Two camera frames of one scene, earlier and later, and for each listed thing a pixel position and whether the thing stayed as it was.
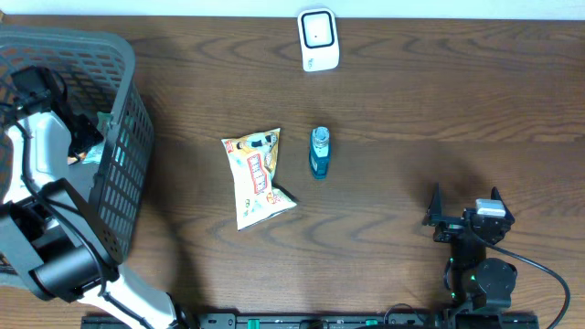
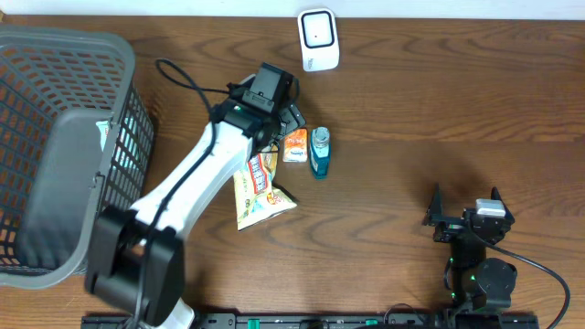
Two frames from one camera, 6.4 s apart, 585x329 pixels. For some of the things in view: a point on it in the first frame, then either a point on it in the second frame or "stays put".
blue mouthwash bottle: x=320 y=153 stays put
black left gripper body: x=81 y=127 → x=290 y=117
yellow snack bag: x=252 y=158 stays put
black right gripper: x=434 y=217 stays put
